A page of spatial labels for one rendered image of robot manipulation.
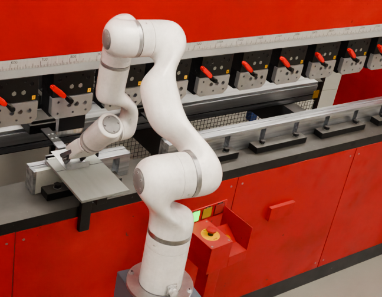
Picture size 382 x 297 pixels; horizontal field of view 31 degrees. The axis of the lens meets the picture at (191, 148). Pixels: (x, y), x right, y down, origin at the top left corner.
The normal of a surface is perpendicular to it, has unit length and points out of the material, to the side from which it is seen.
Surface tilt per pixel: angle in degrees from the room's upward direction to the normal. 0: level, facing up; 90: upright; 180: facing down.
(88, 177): 0
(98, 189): 0
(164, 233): 89
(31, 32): 90
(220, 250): 90
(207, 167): 45
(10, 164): 0
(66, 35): 90
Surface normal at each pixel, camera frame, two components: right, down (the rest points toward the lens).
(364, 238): 0.57, 0.49
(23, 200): 0.17, -0.86
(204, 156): 0.21, -0.55
